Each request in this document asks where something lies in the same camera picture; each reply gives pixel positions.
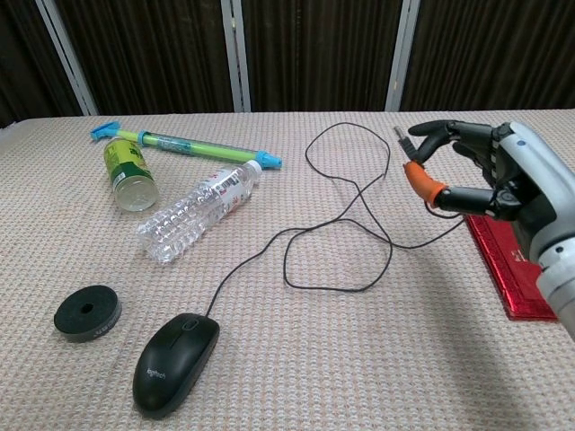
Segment black tape roll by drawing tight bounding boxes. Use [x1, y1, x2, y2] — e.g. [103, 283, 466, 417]
[53, 284, 124, 344]

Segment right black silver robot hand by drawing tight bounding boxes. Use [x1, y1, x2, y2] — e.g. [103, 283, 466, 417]
[402, 119, 575, 267]

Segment beige woven tablecloth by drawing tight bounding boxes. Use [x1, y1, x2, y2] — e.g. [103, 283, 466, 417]
[0, 107, 575, 431]

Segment grey partition frame post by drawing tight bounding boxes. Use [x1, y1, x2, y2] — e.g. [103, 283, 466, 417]
[35, 0, 100, 116]
[219, 0, 252, 114]
[385, 0, 421, 112]

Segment clear plastic water bottle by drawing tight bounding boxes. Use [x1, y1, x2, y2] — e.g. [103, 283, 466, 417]
[136, 160, 264, 265]

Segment black Logitech computer mouse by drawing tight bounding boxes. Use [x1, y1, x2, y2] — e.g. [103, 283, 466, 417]
[132, 312, 221, 420]

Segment red certificate folder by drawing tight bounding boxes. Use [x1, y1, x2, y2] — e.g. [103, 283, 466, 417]
[464, 215, 561, 322]

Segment green blue water squirter toy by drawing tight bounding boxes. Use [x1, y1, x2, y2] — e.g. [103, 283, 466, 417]
[90, 121, 285, 172]

